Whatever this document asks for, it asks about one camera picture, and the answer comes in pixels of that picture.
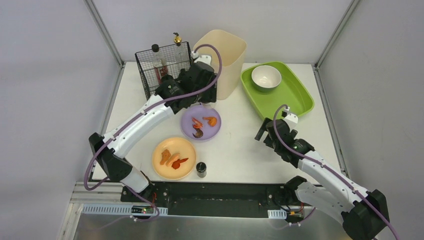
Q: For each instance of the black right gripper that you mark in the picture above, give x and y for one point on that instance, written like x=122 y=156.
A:
x=267 y=133

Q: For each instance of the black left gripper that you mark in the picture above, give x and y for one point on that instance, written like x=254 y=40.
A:
x=205 y=91

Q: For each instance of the clear glass oil bottle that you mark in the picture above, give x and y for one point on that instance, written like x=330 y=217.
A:
x=180 y=54

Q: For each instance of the white bowl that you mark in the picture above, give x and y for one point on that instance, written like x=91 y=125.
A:
x=266 y=78

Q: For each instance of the red label sauce bottle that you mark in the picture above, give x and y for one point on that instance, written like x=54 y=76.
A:
x=159 y=63

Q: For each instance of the black lid spice jar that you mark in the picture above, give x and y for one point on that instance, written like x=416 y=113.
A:
x=209 y=105

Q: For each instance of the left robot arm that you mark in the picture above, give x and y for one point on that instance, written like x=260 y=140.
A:
x=198 y=84

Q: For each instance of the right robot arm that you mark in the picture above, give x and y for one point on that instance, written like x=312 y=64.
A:
x=362 y=213

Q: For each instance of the purple plate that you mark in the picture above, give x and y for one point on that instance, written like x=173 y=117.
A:
x=199 y=112

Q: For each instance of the orange chicken drumstick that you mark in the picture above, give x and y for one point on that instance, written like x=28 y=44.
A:
x=211 y=121

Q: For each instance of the orange shrimp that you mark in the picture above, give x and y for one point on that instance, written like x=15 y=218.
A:
x=196 y=123

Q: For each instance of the dark brown shrimp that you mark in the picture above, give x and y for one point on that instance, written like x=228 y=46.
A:
x=198 y=133

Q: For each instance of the cream plastic bin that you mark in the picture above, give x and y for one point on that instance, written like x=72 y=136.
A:
x=232 y=50

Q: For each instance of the green plastic tub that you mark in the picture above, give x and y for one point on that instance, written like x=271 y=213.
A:
x=290 y=91

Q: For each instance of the orange plate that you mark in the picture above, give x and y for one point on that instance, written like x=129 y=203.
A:
x=175 y=145

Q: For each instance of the small pepper shaker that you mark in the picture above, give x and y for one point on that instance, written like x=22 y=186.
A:
x=201 y=169

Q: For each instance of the pink sausage slice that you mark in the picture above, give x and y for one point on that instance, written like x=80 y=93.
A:
x=172 y=159

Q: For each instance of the fried chicken piece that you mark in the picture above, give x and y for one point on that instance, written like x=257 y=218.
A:
x=165 y=156

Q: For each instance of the red shrimp piece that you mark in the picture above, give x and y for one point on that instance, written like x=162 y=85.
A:
x=176 y=164

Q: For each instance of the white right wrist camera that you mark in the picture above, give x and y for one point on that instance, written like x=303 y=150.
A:
x=290 y=118

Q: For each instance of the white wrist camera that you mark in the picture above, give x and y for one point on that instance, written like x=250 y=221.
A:
x=201 y=58
x=290 y=118

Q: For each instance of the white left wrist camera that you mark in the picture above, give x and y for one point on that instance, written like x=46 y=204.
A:
x=201 y=58

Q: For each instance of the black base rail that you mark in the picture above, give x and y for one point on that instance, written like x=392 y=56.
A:
x=211 y=199

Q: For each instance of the black wire rack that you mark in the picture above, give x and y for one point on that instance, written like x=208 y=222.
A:
x=147 y=72

